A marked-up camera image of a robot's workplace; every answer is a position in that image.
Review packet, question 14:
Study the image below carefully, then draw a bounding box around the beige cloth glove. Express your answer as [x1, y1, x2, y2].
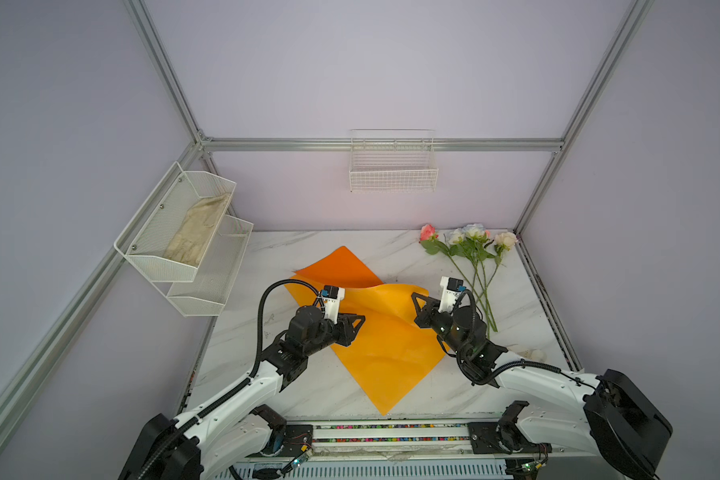
[164, 194, 231, 267]

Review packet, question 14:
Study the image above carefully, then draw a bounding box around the aluminium frame post right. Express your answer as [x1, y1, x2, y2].
[514, 0, 654, 235]

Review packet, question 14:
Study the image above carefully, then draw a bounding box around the cream printed ribbon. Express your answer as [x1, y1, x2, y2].
[508, 344, 547, 363]

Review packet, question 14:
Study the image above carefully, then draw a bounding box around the cream fake rose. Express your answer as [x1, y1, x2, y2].
[483, 231, 518, 329]

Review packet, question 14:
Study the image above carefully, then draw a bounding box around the aluminium frame crossbar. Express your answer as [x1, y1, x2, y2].
[202, 138, 565, 152]

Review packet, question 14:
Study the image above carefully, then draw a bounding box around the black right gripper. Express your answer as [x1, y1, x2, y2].
[410, 291, 469, 359]

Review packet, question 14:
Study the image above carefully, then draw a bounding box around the orange wrapping paper sheet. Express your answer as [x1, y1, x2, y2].
[293, 246, 445, 415]

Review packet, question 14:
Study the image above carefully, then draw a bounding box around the lower white mesh shelf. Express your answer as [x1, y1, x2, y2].
[164, 215, 254, 317]

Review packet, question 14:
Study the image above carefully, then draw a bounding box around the upper white mesh shelf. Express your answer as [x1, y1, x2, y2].
[114, 163, 236, 283]

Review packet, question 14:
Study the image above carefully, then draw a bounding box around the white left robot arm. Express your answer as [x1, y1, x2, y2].
[120, 285, 365, 479]

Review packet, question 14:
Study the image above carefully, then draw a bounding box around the white wire wall basket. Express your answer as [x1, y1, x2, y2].
[349, 129, 439, 193]

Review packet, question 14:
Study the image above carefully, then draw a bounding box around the white mesh shelf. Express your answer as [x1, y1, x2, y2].
[114, 163, 236, 283]
[164, 215, 254, 317]

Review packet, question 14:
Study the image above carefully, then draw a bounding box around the aluminium frame post left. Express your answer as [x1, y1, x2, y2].
[124, 0, 203, 143]

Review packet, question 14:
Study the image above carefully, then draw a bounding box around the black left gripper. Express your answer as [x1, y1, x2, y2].
[304, 312, 364, 357]

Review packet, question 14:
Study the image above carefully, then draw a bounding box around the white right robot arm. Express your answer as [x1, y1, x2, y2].
[411, 277, 673, 479]

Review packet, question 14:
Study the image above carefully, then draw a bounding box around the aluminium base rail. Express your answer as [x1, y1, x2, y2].
[203, 418, 613, 480]

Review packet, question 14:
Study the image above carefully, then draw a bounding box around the aluminium frame post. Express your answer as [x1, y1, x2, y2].
[514, 0, 654, 235]
[124, 0, 203, 143]

